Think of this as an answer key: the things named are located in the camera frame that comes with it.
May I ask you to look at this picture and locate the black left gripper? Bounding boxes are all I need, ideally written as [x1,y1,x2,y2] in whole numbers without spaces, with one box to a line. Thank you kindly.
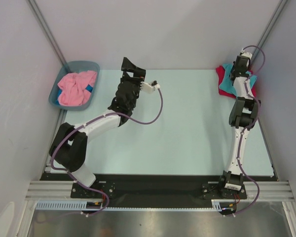
[120,58,146,109]

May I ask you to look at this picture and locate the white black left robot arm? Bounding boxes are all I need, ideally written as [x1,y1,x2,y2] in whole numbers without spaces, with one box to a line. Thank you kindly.
[49,57,146,198]

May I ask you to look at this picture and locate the aluminium corner post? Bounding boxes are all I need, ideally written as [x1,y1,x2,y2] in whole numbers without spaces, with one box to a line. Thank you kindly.
[26,0,67,65]
[243,0,290,74]

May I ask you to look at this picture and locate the white slotted cable duct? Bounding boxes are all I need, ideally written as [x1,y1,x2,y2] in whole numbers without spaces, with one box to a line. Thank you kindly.
[36,200,222,212]

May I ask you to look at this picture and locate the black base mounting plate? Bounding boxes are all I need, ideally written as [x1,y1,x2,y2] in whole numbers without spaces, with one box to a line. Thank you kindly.
[39,172,279,200]

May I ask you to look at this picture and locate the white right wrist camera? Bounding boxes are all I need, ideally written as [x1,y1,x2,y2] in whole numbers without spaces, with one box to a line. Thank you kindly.
[240,50,253,68]

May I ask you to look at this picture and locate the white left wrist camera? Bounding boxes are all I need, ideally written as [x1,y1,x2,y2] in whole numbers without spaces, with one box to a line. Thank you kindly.
[140,80,160,94]

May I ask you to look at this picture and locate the blue t-shirt in basket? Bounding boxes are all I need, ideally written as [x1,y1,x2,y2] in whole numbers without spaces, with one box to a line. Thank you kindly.
[55,85,93,105]

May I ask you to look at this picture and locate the teal t-shirt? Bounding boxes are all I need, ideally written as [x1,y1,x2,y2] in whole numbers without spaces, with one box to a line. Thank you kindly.
[216,63,257,98]

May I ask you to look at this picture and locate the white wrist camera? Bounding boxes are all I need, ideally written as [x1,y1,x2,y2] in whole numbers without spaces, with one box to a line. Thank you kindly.
[240,50,253,68]
[140,80,160,94]

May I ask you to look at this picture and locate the folded red t-shirt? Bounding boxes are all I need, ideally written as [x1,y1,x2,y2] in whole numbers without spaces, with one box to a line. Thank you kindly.
[216,63,257,99]

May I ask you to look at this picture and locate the pink t-shirt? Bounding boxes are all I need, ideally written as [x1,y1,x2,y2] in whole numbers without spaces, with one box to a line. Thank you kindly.
[57,70,98,107]

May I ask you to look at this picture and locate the aluminium front rail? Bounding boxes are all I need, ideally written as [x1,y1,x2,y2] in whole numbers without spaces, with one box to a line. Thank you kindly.
[25,181,295,201]

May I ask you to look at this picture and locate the right aluminium corner post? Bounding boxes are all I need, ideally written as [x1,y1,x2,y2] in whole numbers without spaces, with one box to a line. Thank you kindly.
[243,0,290,74]

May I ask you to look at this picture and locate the grey-blue plastic basket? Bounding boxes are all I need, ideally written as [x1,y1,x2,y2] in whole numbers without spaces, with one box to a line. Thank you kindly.
[48,61,100,111]

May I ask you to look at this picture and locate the left aluminium corner post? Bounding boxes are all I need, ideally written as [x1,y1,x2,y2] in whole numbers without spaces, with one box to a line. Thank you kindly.
[26,0,67,65]

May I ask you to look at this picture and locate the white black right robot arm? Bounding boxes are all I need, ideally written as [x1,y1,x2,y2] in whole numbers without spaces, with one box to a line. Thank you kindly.
[218,52,260,198]

